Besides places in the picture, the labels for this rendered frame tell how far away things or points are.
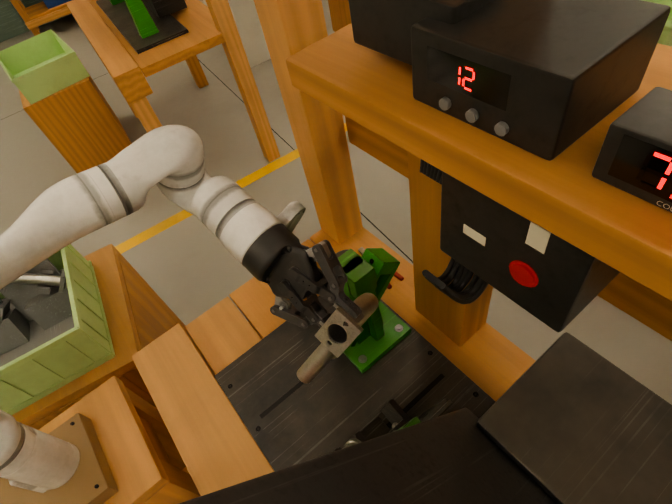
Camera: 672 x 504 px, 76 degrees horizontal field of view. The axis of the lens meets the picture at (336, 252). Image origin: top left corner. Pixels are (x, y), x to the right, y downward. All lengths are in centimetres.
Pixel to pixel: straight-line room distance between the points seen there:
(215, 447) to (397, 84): 80
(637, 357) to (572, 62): 185
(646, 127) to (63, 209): 56
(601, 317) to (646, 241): 185
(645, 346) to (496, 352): 124
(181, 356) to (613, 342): 171
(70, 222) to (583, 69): 53
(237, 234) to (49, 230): 21
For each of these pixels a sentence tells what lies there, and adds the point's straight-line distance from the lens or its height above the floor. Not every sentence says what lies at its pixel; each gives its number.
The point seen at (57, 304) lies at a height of 90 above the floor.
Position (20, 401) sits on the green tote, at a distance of 147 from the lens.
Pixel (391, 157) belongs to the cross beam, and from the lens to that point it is 92.
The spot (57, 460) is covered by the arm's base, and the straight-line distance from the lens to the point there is 112.
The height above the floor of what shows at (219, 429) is 90.
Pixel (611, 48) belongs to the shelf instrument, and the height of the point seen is 161.
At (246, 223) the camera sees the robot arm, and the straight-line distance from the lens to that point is 54.
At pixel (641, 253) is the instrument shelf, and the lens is 37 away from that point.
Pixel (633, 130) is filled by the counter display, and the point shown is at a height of 159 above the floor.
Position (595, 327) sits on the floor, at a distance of 217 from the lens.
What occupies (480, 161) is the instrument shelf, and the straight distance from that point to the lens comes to 40.
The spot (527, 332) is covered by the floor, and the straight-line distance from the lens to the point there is 208.
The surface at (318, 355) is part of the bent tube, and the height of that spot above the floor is 116.
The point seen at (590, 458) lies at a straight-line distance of 60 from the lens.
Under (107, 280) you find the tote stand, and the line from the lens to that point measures 159.
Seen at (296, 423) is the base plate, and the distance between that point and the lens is 97.
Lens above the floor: 179
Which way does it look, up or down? 50 degrees down
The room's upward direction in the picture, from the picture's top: 15 degrees counter-clockwise
